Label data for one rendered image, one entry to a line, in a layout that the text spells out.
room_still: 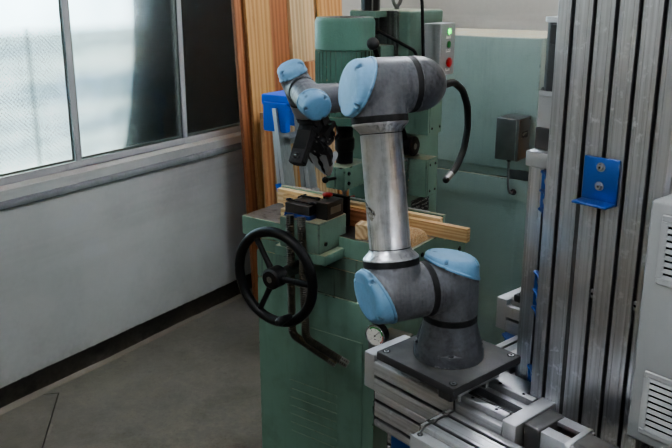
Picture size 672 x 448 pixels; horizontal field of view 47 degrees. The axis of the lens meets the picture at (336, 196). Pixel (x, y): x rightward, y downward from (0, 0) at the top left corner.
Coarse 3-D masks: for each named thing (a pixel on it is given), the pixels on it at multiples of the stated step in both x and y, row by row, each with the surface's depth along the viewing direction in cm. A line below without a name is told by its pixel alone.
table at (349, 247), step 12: (276, 204) 254; (252, 216) 241; (264, 216) 241; (276, 216) 241; (252, 228) 241; (348, 228) 229; (276, 240) 236; (348, 240) 220; (360, 240) 218; (432, 240) 220; (276, 252) 224; (324, 252) 217; (336, 252) 218; (348, 252) 221; (360, 252) 218; (420, 252) 215; (324, 264) 214
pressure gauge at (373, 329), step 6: (372, 324) 214; (366, 330) 215; (372, 330) 214; (378, 330) 213; (384, 330) 213; (366, 336) 215; (372, 336) 214; (378, 336) 213; (384, 336) 212; (372, 342) 215; (378, 342) 214; (384, 342) 213
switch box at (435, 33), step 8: (424, 24) 240; (432, 24) 238; (440, 24) 237; (448, 24) 240; (424, 32) 240; (432, 32) 239; (440, 32) 237; (432, 40) 239; (440, 40) 238; (448, 40) 242; (432, 48) 240; (440, 48) 239; (448, 48) 243; (432, 56) 241; (440, 56) 239; (448, 56) 243; (440, 64) 240; (448, 72) 245
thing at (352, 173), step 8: (360, 160) 240; (336, 168) 231; (344, 168) 230; (352, 168) 233; (360, 168) 237; (328, 176) 234; (336, 176) 232; (344, 176) 230; (352, 176) 234; (360, 176) 237; (328, 184) 234; (336, 184) 233; (344, 184) 231; (352, 184) 234; (360, 184) 238
